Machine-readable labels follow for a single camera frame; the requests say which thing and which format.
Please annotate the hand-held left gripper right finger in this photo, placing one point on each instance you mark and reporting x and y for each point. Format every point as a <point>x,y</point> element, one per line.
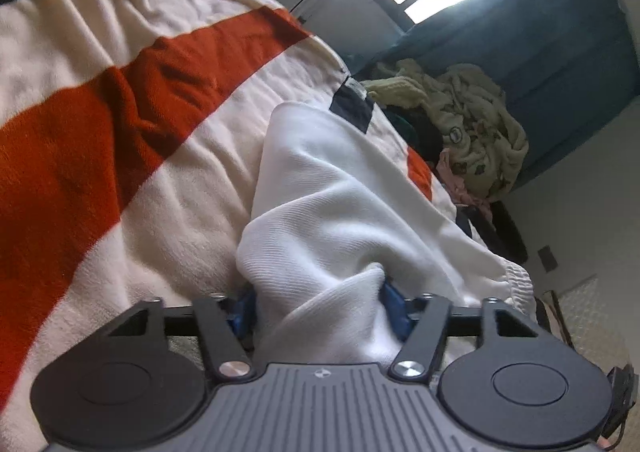
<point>397,309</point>

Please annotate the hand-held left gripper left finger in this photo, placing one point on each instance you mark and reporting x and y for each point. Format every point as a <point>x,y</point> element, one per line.
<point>242,319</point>

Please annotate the white sweatshirt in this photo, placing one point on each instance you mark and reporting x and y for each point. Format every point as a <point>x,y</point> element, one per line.
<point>350,212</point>

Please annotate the pile of clothes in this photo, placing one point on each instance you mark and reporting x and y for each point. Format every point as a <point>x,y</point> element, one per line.
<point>475,131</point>

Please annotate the black sofa chair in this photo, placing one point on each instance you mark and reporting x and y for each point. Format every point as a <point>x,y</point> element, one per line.
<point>505,232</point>

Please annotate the pink garment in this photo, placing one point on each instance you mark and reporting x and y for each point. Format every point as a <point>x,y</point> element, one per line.
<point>457,182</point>

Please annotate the black garment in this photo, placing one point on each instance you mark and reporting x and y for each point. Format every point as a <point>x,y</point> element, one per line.
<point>420,131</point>

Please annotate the orange black striped blanket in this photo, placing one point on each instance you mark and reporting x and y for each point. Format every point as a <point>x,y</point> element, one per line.
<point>100,131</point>

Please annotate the blue curtain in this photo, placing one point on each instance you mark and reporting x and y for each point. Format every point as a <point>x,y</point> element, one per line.
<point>550,56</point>

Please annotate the dark wall switch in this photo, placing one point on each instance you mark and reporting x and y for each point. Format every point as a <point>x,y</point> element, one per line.
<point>547,259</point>

